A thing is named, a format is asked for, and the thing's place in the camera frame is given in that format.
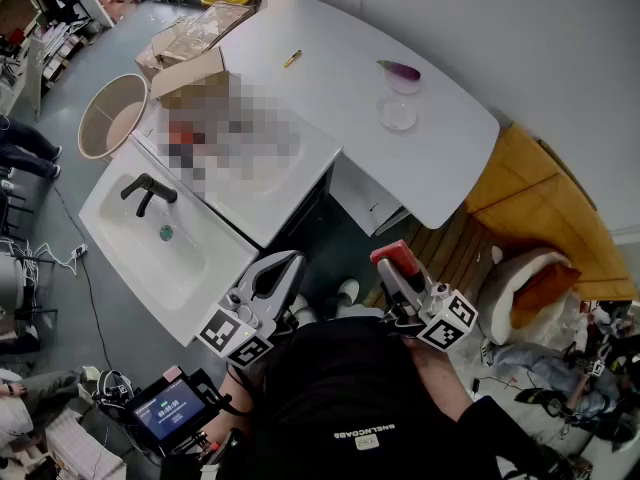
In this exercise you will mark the yellow marker pen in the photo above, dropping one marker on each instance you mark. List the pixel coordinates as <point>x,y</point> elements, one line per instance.
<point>293,58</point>

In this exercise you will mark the white pet bed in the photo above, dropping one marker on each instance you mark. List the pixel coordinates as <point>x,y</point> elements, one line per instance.
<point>505,293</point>

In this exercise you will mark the person's left forearm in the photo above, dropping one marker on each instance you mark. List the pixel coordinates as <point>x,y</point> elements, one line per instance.
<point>235,398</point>

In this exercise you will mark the orange cushion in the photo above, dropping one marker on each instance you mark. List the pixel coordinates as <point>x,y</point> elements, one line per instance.
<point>545,288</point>

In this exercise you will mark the round beige bin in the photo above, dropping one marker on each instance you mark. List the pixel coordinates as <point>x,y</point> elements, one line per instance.
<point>107,118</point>

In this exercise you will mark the white power strip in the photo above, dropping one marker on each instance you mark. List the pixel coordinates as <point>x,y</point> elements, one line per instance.
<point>79,251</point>

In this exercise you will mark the person's black shirt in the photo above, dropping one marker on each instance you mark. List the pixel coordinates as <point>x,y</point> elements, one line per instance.
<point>360,393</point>

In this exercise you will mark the white round plate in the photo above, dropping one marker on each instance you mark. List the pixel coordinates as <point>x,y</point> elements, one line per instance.
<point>402,85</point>

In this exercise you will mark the sink drain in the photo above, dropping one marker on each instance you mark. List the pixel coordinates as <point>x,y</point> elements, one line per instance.
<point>166,232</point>

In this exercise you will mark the white drawer cabinet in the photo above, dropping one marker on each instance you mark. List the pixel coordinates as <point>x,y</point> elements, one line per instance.
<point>362,193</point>

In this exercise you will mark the black faucet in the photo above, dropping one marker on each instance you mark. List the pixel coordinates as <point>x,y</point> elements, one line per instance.
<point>150,190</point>

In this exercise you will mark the white sink basin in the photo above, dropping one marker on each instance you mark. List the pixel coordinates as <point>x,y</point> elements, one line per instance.
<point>150,268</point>

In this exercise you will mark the person's right forearm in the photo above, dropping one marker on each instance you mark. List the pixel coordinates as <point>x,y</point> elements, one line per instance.
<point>440,378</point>

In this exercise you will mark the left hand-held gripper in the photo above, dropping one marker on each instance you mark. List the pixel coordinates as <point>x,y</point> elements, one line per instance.
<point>235,330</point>

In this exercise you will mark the purple eggplant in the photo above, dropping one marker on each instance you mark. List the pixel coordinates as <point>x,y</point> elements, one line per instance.
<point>400,70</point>

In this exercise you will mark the person's white shoe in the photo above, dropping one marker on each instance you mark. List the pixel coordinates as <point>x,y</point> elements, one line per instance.
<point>348,293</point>
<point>305,310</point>

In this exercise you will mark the open cardboard box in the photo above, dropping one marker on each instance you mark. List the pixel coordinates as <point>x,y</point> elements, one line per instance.
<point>187,75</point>

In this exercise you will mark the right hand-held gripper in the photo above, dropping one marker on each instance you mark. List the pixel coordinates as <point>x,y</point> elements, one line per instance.
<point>445,320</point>

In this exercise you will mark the flattened cardboard sheets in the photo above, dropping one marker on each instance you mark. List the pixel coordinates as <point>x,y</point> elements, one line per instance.
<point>200,30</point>

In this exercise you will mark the black monitor screen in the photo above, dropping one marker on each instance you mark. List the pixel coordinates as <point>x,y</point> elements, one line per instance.
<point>167,413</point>

